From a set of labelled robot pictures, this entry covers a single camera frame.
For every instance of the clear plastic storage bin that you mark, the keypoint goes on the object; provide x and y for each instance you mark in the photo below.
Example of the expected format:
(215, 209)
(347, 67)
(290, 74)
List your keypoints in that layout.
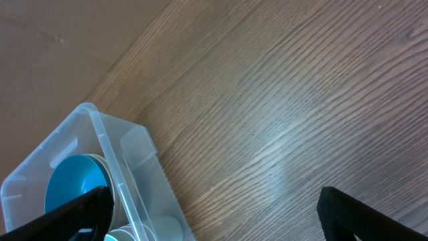
(89, 149)

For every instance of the dark blue bowl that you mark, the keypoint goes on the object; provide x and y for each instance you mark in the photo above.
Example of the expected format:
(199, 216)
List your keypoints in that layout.
(73, 177)

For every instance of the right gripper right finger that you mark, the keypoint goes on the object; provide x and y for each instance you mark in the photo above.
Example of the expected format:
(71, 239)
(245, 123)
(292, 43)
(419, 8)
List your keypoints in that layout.
(344, 218)

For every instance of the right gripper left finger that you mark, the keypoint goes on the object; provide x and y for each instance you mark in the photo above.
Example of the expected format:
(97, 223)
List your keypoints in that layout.
(87, 217)

